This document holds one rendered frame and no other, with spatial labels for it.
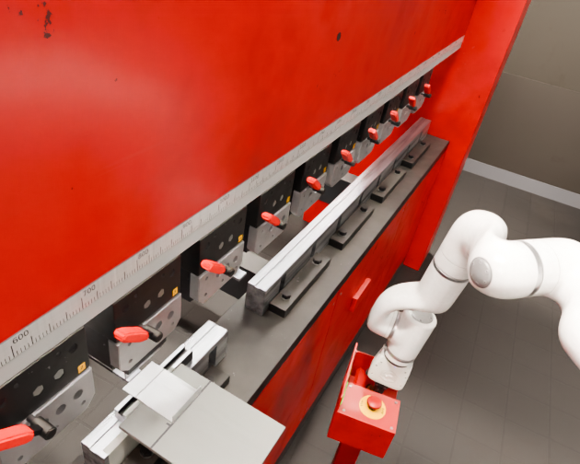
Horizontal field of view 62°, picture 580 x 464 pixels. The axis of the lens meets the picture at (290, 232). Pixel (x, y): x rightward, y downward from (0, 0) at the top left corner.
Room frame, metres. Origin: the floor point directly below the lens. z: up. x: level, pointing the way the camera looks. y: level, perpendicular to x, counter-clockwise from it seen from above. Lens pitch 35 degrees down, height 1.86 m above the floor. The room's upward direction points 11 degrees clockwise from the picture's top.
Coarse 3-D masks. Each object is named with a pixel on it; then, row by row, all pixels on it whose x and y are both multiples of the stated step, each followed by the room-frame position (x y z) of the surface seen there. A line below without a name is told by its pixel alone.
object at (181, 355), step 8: (176, 352) 0.69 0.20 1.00; (184, 352) 0.70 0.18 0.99; (168, 360) 0.66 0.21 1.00; (176, 360) 0.68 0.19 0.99; (184, 360) 0.68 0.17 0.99; (168, 368) 0.65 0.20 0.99; (128, 400) 0.55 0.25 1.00; (120, 408) 0.53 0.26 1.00; (128, 408) 0.54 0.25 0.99; (120, 416) 0.53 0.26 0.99
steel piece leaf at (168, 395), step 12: (168, 372) 0.63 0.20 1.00; (156, 384) 0.60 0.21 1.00; (168, 384) 0.60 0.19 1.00; (180, 384) 0.61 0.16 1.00; (144, 396) 0.57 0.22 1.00; (156, 396) 0.57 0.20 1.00; (168, 396) 0.58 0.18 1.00; (180, 396) 0.58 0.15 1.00; (192, 396) 0.58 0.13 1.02; (156, 408) 0.55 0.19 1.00; (168, 408) 0.55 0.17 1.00; (180, 408) 0.54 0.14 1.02; (168, 420) 0.53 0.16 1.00
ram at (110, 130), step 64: (0, 0) 0.40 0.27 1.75; (64, 0) 0.46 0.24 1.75; (128, 0) 0.53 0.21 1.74; (192, 0) 0.63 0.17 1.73; (256, 0) 0.76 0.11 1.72; (320, 0) 0.97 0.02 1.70; (384, 0) 1.30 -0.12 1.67; (448, 0) 1.98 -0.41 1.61; (0, 64) 0.39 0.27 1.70; (64, 64) 0.45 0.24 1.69; (128, 64) 0.53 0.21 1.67; (192, 64) 0.63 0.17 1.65; (256, 64) 0.78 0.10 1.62; (320, 64) 1.02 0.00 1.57; (384, 64) 1.43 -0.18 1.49; (0, 128) 0.38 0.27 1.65; (64, 128) 0.44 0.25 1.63; (128, 128) 0.52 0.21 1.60; (192, 128) 0.64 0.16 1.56; (256, 128) 0.80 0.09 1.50; (320, 128) 1.08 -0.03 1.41; (0, 192) 0.37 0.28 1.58; (64, 192) 0.43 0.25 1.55; (128, 192) 0.52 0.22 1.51; (192, 192) 0.64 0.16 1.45; (256, 192) 0.83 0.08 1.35; (0, 256) 0.36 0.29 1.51; (64, 256) 0.42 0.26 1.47; (128, 256) 0.51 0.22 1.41; (0, 320) 0.34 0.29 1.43; (0, 384) 0.32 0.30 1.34
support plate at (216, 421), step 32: (192, 384) 0.62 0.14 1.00; (128, 416) 0.52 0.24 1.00; (160, 416) 0.53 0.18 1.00; (192, 416) 0.55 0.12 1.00; (224, 416) 0.56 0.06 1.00; (256, 416) 0.57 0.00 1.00; (160, 448) 0.47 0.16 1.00; (192, 448) 0.48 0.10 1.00; (224, 448) 0.49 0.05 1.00; (256, 448) 0.50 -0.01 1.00
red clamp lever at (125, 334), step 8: (120, 328) 0.46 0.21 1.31; (128, 328) 0.47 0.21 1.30; (136, 328) 0.49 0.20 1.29; (144, 328) 0.51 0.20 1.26; (152, 328) 0.52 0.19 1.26; (120, 336) 0.45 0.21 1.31; (128, 336) 0.45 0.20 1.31; (136, 336) 0.47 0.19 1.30; (144, 336) 0.48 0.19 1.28; (152, 336) 0.50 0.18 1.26; (160, 336) 0.51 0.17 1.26
